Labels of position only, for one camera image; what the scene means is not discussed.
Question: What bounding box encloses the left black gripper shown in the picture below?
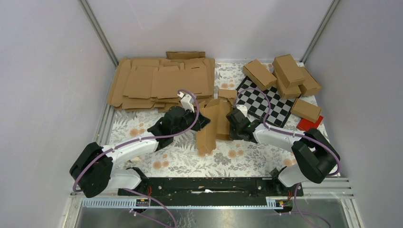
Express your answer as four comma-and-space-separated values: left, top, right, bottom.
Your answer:
172, 106, 211, 136

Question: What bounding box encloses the brown cardboard box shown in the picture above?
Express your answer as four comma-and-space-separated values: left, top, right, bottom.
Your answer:
196, 89, 237, 157

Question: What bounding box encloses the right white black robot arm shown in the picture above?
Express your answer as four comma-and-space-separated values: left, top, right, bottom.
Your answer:
226, 108, 340, 196

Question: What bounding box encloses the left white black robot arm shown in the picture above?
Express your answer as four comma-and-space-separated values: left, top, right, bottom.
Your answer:
69, 106, 211, 198

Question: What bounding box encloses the folded brown box middle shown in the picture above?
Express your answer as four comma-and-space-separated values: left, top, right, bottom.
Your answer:
273, 70, 301, 99

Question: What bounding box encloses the folded brown box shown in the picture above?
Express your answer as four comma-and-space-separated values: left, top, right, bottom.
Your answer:
298, 67, 322, 97
273, 70, 301, 99
243, 59, 277, 91
273, 54, 306, 87
290, 98, 322, 123

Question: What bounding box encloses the folded brown box far left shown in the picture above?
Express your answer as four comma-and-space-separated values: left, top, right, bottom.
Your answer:
243, 59, 277, 91

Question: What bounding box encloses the red box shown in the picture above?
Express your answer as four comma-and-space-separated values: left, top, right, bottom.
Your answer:
296, 115, 323, 131

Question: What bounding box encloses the folded brown box near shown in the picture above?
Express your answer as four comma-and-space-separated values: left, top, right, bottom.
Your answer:
290, 98, 322, 123

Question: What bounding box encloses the folded brown box top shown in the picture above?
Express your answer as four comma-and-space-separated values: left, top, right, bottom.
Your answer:
273, 54, 306, 87

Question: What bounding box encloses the folded brown box right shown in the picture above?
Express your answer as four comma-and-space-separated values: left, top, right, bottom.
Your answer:
298, 67, 322, 97

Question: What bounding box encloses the floral patterned table mat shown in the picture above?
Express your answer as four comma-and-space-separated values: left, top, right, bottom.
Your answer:
104, 62, 341, 179

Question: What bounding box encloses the black white checkerboard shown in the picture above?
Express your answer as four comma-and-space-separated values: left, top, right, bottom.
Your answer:
236, 77, 295, 128

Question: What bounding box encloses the stack of flat cardboard blanks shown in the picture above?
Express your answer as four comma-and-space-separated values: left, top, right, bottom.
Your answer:
107, 51, 215, 112

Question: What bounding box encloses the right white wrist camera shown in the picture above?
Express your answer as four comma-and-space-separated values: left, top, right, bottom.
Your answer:
236, 104, 248, 117

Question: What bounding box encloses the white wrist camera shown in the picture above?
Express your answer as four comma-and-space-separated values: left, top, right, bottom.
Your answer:
180, 94, 195, 113
236, 104, 248, 117

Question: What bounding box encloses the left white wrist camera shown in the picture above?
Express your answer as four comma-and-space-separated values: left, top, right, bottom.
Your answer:
180, 94, 195, 113

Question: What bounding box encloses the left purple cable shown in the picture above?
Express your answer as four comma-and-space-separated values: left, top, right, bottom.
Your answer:
72, 89, 201, 228

